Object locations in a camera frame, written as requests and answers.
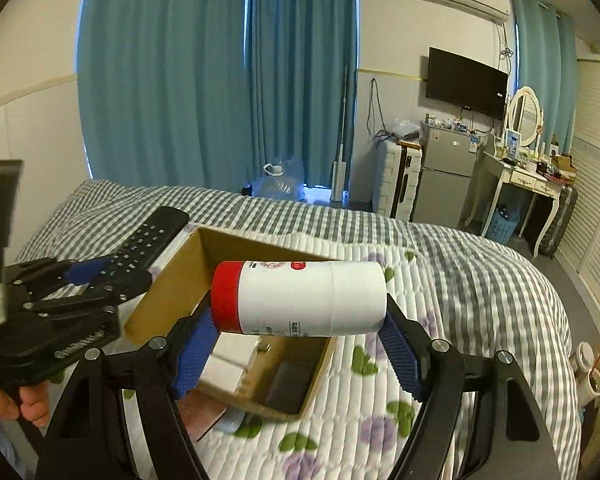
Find white rectangular charger box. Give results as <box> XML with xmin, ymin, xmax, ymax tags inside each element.
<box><xmin>200</xmin><ymin>333</ymin><xmax>261</xmax><ymax>394</ymax></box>

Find black remote control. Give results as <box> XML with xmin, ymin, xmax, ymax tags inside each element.
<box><xmin>87</xmin><ymin>206</ymin><xmax>189</xmax><ymax>290</ymax></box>

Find white bottle red cap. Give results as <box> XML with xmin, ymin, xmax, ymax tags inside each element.
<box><xmin>210</xmin><ymin>260</ymin><xmax>387</xmax><ymax>337</ymax></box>

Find pink patterned phone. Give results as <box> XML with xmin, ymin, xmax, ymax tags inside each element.
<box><xmin>178</xmin><ymin>389</ymin><xmax>228</xmax><ymax>442</ymax></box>

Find light blue earbuds case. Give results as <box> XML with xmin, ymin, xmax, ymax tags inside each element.
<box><xmin>214</xmin><ymin>406</ymin><xmax>247</xmax><ymax>434</ymax></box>

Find black power bank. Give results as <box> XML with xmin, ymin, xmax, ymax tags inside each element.
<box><xmin>264</xmin><ymin>361</ymin><xmax>313</xmax><ymax>414</ymax></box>

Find person's left hand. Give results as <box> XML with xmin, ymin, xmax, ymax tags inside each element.
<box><xmin>0</xmin><ymin>382</ymin><xmax>50</xmax><ymax>428</ymax></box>

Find white floral quilt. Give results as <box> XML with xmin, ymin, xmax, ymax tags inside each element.
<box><xmin>195</xmin><ymin>232</ymin><xmax>444</xmax><ymax>479</ymax></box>

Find open cardboard box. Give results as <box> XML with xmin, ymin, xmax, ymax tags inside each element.
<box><xmin>123</xmin><ymin>228</ymin><xmax>335</xmax><ymax>422</ymax></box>

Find clear water jug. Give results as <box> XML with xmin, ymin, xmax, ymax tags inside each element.
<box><xmin>252</xmin><ymin>156</ymin><xmax>306</xmax><ymax>202</ymax></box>

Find dark suitcase by wardrobe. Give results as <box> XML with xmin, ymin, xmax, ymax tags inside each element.
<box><xmin>540</xmin><ymin>185</ymin><xmax>579</xmax><ymax>258</ymax></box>

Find white suitcase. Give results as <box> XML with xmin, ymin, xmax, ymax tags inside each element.
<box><xmin>372</xmin><ymin>140</ymin><xmax>422</xmax><ymax>221</ymax></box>

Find white standing mop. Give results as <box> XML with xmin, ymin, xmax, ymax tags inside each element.
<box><xmin>330</xmin><ymin>64</ymin><xmax>350</xmax><ymax>203</ymax></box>

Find silver mini fridge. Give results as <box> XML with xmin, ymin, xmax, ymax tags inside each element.
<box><xmin>412</xmin><ymin>122</ymin><xmax>481</xmax><ymax>229</ymax></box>

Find white louvered wardrobe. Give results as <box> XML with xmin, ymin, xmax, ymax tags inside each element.
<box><xmin>559</xmin><ymin>54</ymin><xmax>600</xmax><ymax>308</ymax></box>

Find white dressing table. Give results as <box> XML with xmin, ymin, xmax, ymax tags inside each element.
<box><xmin>462</xmin><ymin>148</ymin><xmax>566</xmax><ymax>258</ymax></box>

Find blue window curtain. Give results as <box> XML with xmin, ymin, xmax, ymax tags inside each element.
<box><xmin>76</xmin><ymin>0</ymin><xmax>358</xmax><ymax>191</ymax></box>

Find blue corner curtain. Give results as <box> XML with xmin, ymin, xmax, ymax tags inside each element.
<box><xmin>512</xmin><ymin>0</ymin><xmax>578</xmax><ymax>152</ymax></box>

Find black wall television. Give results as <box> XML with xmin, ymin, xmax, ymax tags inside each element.
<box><xmin>426</xmin><ymin>47</ymin><xmax>508</xmax><ymax>120</ymax></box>

